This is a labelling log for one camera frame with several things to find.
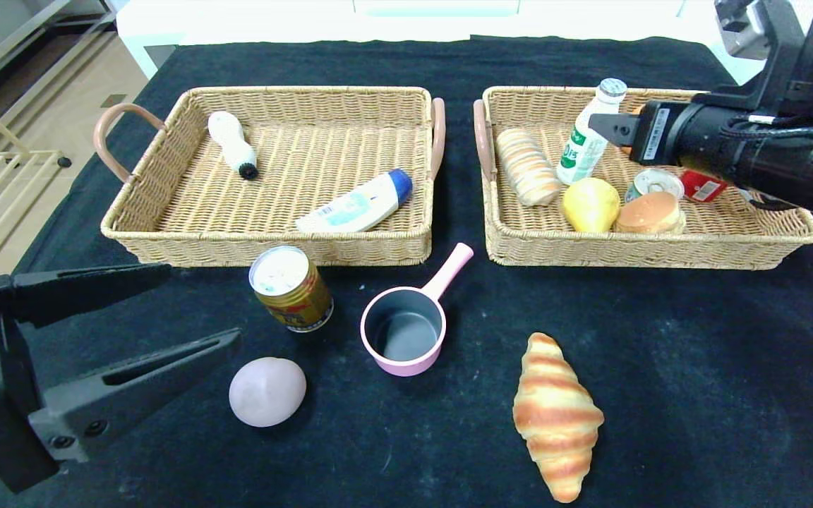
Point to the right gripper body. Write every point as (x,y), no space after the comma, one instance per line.
(652,134)

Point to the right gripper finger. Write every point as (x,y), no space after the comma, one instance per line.
(618,129)

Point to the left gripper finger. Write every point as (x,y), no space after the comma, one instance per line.
(110,402)
(82,291)

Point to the white milk drink bottle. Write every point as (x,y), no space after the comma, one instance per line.
(579,155)

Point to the pink saucepan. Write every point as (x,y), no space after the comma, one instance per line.
(406,363)

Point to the striped croissant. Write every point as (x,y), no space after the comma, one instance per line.
(556,423)

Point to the small silver tin can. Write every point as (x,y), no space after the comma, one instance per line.
(655,183)

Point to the tall red drink can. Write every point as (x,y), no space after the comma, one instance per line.
(703,187)

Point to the burger bun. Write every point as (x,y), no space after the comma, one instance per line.
(650,215)

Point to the yellow pear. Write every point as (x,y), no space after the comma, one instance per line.
(590,206)

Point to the striped long bread roll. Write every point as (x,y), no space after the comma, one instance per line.
(526,169)

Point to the light wooden rack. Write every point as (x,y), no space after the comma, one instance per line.
(18,155)

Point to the pale pink egg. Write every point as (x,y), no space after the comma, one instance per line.
(267,392)

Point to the white roll-on bottle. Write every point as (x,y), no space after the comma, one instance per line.
(230,141)

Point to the gold drink can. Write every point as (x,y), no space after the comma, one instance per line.
(293,296)

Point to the white lotion bottle blue cap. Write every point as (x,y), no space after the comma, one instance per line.
(350,209)

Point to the white table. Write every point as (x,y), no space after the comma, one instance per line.
(308,21)

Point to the black tablecloth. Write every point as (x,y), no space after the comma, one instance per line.
(449,437)

